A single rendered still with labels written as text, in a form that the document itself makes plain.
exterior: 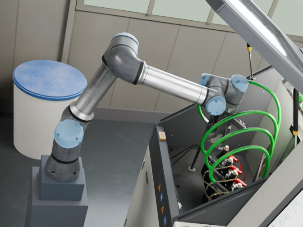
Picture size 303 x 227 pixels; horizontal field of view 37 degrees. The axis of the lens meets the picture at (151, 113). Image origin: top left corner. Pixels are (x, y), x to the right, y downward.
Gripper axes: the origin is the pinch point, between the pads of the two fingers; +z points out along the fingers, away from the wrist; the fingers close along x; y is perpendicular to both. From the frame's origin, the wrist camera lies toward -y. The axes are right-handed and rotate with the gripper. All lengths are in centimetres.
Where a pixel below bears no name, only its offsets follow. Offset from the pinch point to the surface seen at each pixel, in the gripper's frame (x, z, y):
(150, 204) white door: 0.9, 40.8, 21.6
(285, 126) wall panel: -8.8, -9.8, -32.3
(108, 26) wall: -161, 26, 43
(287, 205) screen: 52, -18, -8
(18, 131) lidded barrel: -107, 93, 95
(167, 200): 21.1, 16.7, 21.7
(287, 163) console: 37.9, -25.1, -9.7
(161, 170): -0.2, 19.2, 21.6
